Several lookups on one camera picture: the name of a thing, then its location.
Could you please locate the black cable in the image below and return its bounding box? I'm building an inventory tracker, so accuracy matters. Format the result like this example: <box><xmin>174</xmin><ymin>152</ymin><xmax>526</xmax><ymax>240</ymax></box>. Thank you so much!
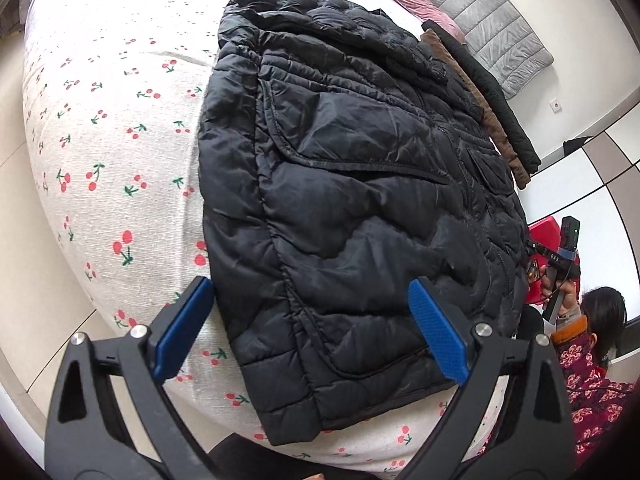
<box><xmin>565</xmin><ymin>379</ymin><xmax>637</xmax><ymax>397</ymax></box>

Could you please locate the white and brown wardrobe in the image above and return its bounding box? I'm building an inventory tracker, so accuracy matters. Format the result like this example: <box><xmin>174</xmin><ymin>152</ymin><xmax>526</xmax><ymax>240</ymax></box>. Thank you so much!
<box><xmin>529</xmin><ymin>110</ymin><xmax>640</xmax><ymax>363</ymax></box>

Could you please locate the black folded garment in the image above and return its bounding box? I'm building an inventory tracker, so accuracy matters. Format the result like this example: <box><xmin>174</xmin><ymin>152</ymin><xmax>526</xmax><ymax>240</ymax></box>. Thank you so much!
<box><xmin>421</xmin><ymin>19</ymin><xmax>543</xmax><ymax>175</ymax></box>

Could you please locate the black quilted puffer jacket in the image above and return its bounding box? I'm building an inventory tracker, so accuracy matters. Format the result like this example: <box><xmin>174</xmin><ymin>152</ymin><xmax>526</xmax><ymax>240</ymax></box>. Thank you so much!
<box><xmin>196</xmin><ymin>0</ymin><xmax>532</xmax><ymax>449</ymax></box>

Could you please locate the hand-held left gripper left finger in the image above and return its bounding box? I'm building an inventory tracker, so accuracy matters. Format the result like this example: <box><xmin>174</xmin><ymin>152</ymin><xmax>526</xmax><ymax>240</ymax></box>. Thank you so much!
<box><xmin>44</xmin><ymin>276</ymin><xmax>227</xmax><ymax>480</ymax></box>

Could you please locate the person's head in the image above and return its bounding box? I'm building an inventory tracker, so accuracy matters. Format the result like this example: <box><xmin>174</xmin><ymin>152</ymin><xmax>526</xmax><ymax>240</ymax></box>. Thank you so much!
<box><xmin>580</xmin><ymin>286</ymin><xmax>629</xmax><ymax>367</ymax></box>

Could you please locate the person's right hand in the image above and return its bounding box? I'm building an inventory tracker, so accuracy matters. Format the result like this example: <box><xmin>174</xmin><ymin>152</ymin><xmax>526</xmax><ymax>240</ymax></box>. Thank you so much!
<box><xmin>541</xmin><ymin>277</ymin><xmax>581</xmax><ymax>322</ymax></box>

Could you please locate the red plastic stool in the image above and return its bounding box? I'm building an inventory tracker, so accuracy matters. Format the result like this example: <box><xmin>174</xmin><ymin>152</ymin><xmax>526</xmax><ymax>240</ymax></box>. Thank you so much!
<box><xmin>524</xmin><ymin>215</ymin><xmax>582</xmax><ymax>307</ymax></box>

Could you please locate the grey padded headboard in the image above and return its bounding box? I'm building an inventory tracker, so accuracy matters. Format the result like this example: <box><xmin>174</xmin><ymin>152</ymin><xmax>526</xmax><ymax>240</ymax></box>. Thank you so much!
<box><xmin>404</xmin><ymin>0</ymin><xmax>555</xmax><ymax>101</ymax></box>

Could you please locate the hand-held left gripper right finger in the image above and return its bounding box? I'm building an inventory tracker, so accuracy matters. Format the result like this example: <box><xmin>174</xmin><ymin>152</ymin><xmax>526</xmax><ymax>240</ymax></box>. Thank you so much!
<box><xmin>395</xmin><ymin>276</ymin><xmax>577</xmax><ymax>480</ymax></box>

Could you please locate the cherry print bed sheet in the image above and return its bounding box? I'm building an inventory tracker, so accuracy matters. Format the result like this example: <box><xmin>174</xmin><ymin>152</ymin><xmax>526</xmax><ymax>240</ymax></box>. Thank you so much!
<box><xmin>22</xmin><ymin>0</ymin><xmax>506</xmax><ymax>478</ymax></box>

